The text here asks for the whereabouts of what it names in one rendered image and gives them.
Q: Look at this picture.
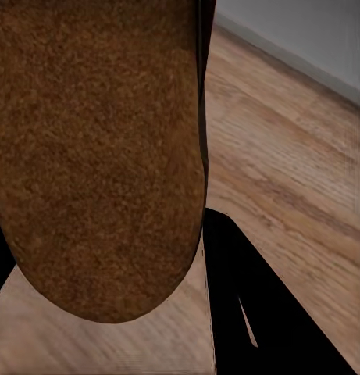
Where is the sandal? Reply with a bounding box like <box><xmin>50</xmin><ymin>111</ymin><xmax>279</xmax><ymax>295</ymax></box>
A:
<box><xmin>0</xmin><ymin>0</ymin><xmax>216</xmax><ymax>324</ymax></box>

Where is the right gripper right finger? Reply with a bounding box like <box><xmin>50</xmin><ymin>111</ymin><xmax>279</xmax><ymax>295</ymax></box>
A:
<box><xmin>202</xmin><ymin>208</ymin><xmax>356</xmax><ymax>375</ymax></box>

